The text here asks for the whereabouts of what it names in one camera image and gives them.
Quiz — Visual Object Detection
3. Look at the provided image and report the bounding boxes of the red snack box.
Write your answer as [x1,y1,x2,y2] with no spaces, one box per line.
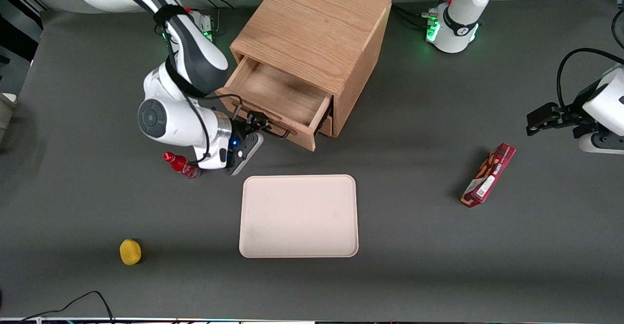
[460,142,517,209]

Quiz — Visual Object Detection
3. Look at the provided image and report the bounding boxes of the black left arm base cables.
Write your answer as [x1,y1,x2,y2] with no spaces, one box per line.
[392,0,455,31]

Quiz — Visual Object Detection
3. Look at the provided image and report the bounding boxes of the black hanging cable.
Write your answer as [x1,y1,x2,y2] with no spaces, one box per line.
[611,6,624,50]

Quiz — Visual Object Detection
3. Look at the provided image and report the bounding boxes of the beige rectangular tray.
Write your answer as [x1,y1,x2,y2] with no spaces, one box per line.
[238,174,360,259]

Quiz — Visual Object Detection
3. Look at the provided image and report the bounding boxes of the thin black floor cable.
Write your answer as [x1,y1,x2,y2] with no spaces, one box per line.
[22,290,116,324]

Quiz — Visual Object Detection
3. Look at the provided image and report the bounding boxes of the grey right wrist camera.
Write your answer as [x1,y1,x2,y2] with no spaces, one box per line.
[224,133,265,176]

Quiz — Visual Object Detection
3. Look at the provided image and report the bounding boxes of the shallow oak drawer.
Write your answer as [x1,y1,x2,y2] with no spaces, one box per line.
[215,55,334,152]

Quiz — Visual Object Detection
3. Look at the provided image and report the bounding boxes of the oak wooden drawer cabinet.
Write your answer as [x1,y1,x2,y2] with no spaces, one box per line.
[230,0,392,139]

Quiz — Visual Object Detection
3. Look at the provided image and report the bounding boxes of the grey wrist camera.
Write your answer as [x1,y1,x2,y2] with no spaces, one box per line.
[224,133,265,176]
[578,131,624,155]

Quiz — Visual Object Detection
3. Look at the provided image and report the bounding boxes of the black looped gripper cable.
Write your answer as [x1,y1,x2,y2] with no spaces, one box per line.
[557,47,624,113]

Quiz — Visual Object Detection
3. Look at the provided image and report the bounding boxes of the black metal drawer handle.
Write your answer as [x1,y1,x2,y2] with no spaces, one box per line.
[232,101,292,140]

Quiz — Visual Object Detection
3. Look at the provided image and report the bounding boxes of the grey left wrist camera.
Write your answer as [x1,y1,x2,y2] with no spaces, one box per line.
[578,131,624,155]

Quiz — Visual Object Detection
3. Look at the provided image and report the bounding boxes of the yellow round fruit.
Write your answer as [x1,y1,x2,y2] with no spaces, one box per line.
[119,238,143,266]

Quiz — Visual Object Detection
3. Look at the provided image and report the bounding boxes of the deep oak drawer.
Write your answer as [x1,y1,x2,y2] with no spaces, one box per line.
[318,114,335,138]

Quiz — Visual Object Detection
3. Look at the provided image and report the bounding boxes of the red soda bottle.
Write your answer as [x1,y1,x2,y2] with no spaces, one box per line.
[163,151,201,180]

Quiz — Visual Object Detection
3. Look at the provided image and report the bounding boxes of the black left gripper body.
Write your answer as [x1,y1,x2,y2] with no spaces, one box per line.
[560,79,604,140]

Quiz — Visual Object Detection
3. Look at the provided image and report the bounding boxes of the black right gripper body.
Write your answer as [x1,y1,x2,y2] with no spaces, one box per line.
[226,115,254,164]

